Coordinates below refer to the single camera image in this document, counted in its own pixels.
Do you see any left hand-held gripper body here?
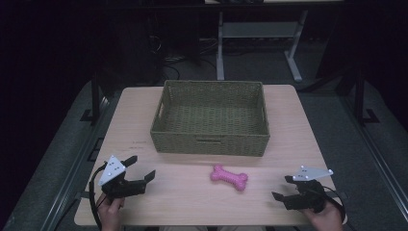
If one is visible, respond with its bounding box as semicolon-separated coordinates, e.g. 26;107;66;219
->
97;155;148;203

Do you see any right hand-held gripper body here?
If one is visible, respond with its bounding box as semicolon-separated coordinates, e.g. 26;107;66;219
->
286;165;334;214

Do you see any pink bone-shaped dog toy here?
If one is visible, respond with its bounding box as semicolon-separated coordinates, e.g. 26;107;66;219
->
210;164;249;193

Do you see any green woven basket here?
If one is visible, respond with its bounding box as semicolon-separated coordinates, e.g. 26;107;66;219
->
149;80;270;158

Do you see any person's left hand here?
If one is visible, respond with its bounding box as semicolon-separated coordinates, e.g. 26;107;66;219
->
96;192;126;231

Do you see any person's right hand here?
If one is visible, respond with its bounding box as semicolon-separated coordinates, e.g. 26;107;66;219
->
301;199;344;231

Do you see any black metal stand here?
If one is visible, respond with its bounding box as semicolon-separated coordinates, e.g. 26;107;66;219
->
80;70;110;126
351;68;381;127

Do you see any black cable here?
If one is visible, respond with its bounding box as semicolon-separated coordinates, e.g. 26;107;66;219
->
89;163;108;231
320;186;346;223

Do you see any bundle of floor cables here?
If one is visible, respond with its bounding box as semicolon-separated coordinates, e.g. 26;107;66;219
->
150;33;219;81

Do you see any grey metal desk frame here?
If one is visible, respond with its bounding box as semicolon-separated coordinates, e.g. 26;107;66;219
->
216;9;309;83

